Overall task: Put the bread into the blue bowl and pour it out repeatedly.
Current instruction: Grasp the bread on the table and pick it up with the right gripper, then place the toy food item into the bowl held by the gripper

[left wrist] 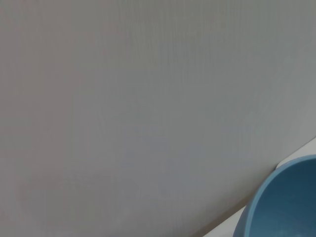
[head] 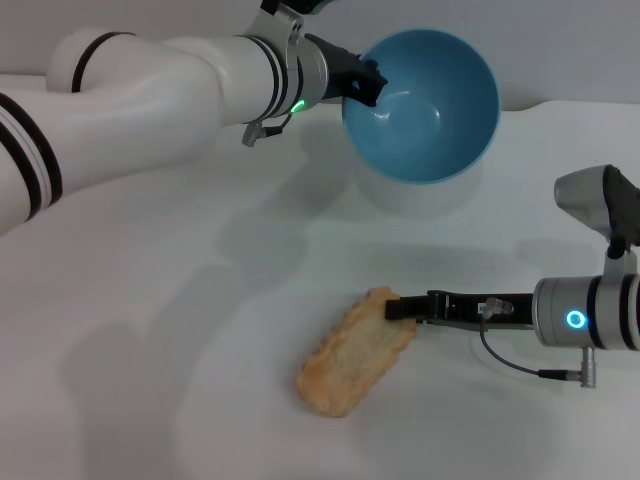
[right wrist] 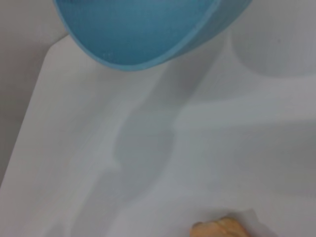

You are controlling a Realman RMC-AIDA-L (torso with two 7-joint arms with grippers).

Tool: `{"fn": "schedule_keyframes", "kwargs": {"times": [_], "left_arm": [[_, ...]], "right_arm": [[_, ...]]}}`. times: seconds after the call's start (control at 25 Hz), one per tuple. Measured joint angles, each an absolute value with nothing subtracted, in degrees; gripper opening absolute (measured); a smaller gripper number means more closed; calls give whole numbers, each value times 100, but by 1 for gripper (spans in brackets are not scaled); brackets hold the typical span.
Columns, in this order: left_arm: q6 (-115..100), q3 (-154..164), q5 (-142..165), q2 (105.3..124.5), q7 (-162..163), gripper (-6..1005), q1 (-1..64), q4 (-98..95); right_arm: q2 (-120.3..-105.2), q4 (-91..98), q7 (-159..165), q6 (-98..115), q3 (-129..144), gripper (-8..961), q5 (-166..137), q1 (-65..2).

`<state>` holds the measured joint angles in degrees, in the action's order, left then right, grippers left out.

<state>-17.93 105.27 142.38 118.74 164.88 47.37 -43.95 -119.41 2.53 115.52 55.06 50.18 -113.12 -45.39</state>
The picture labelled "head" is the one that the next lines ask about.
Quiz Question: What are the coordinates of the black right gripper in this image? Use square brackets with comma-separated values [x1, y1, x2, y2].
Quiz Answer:
[384, 288, 536, 333]

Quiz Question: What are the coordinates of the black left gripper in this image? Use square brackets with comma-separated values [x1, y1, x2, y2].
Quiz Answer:
[304, 33, 391, 108]

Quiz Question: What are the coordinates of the blue bowl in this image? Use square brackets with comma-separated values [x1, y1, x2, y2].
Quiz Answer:
[340, 28, 502, 187]

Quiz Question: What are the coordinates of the ridged orange bread loaf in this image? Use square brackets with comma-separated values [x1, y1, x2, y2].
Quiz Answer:
[294, 285, 419, 421]

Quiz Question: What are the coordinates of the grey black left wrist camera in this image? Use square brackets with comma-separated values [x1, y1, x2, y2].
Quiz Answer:
[259, 0, 332, 17]

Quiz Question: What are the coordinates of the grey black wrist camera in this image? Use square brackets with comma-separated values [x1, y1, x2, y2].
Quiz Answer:
[259, 0, 332, 17]
[553, 164, 640, 262]

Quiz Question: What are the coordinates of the right wrist cable with plug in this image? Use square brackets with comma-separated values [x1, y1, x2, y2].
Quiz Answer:
[478, 299, 600, 389]

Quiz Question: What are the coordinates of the wrist cable with plug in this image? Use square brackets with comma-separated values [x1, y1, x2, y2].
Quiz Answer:
[478, 299, 600, 389]
[241, 111, 295, 148]

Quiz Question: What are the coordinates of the left wrist cable with plug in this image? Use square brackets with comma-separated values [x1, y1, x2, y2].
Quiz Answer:
[241, 111, 295, 148]

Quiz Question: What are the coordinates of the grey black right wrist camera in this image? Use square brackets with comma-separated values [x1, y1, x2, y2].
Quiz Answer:
[553, 164, 640, 262]

